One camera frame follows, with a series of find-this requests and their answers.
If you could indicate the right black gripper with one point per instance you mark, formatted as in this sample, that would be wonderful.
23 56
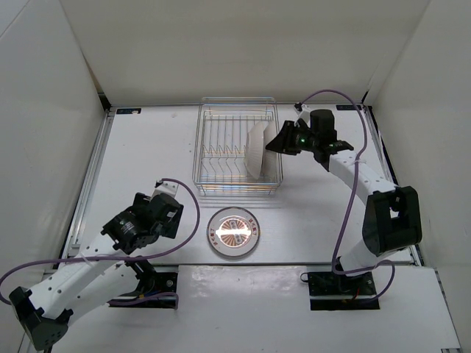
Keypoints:
283 140

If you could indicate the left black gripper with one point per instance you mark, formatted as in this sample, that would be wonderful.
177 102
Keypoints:
169 229

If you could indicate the plain white plate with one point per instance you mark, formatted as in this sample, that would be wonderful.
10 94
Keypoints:
269 161

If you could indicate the orange patterned round plate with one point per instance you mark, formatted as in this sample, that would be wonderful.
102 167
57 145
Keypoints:
233 232

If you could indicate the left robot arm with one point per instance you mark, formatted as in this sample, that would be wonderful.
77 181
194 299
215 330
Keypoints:
98 274

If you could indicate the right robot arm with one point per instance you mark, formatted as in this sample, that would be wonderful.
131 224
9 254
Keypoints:
392 216

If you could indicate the white ribbed plate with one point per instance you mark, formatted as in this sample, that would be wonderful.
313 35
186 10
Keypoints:
254 150

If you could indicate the right blue table label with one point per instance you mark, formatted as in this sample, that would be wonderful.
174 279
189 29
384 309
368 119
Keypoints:
347 107

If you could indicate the blue table label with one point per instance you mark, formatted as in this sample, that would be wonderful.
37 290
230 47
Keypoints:
128 111
347 107

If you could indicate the left blue table label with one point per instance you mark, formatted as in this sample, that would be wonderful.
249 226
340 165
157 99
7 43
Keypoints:
128 111

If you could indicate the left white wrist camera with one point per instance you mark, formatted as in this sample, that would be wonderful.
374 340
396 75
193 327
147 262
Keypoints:
165 187

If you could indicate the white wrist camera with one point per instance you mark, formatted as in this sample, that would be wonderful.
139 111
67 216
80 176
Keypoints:
303 112
165 187

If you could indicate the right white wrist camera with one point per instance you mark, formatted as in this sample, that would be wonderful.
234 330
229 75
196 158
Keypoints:
303 112

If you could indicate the metal wire dish rack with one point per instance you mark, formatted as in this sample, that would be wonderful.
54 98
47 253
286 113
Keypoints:
219 167

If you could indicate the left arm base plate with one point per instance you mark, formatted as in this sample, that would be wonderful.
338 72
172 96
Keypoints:
160 292

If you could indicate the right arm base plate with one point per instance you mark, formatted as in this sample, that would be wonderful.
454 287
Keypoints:
332 292

